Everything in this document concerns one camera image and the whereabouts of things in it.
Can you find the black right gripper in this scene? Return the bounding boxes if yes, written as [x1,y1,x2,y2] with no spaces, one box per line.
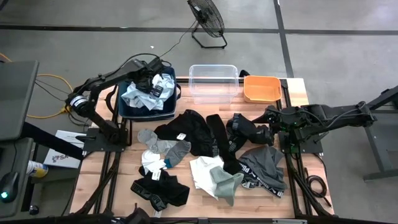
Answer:
[251,105,301,146]

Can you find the black Puma briefs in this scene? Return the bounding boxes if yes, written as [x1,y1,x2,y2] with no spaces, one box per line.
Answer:
[225,112,274,153]
[130,166,191,212]
[154,108,220,158]

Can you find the pale patterned shirt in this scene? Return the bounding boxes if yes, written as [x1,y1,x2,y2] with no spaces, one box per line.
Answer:
[120,73,175,111]

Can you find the grey Puma briefs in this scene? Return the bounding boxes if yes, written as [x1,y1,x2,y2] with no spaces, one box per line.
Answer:
[238,145,289,198]

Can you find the navy dotted shirt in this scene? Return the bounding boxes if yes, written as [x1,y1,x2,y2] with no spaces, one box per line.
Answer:
[127,105,163,117]

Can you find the long black sock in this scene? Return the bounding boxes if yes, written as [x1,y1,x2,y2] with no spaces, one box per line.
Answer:
[206,113,243,175]

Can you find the light grey sock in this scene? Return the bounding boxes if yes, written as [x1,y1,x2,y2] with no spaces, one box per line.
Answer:
[137,128,178,155]

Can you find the sage green sock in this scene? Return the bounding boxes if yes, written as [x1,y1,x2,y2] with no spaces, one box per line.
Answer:
[209,165,245,207]

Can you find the white cotton garment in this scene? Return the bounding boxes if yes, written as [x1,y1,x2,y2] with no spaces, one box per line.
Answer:
[188,155,224,200]

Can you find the white sock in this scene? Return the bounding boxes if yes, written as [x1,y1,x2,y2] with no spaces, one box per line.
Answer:
[141,149,167,175]

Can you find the black garment tag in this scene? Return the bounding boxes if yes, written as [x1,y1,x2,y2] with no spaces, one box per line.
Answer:
[150,83,164,99]

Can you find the orange plastic bin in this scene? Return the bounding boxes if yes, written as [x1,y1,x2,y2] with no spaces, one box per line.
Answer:
[243,75,283,105]

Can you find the navy white-striped fabric basket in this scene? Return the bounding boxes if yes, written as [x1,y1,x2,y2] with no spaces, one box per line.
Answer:
[117,67,182,122]

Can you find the clear plastic bin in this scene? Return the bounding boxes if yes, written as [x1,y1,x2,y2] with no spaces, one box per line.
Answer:
[188,64,239,105]

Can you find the black floor fan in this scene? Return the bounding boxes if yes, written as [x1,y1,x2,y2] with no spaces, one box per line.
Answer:
[187,0,228,50]

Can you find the dark grey metal stand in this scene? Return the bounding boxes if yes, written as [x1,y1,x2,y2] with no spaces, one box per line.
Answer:
[362,85,398,182]

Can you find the white printed paper sheet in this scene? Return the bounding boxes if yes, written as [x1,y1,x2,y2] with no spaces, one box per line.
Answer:
[42,129,88,169]

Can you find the dark grey monitor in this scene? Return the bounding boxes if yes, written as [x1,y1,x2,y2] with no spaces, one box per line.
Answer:
[0,60,40,142]

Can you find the white and yellow can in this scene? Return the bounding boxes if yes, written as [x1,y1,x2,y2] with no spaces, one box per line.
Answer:
[26,160,50,179]

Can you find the grey side desk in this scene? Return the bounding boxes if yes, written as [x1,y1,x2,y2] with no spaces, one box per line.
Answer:
[0,136,35,218]

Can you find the black computer mouse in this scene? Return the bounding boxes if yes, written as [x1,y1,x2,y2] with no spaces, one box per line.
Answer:
[0,171,20,203]

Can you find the black fan cable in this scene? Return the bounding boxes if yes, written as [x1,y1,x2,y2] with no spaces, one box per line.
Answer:
[158,19,199,58]

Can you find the black table frame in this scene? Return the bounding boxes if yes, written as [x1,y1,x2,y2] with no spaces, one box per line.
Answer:
[70,76,336,224]

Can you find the coiled black cable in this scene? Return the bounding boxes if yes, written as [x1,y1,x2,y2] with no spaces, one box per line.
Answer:
[303,167,332,208]

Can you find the yellow extension cable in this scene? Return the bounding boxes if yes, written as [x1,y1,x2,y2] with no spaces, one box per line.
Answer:
[0,52,75,119]

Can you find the black floor cable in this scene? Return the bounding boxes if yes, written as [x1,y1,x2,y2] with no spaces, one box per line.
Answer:
[34,79,94,128]

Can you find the black slanted frame strut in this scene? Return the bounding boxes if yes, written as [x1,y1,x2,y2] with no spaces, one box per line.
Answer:
[21,122,85,161]

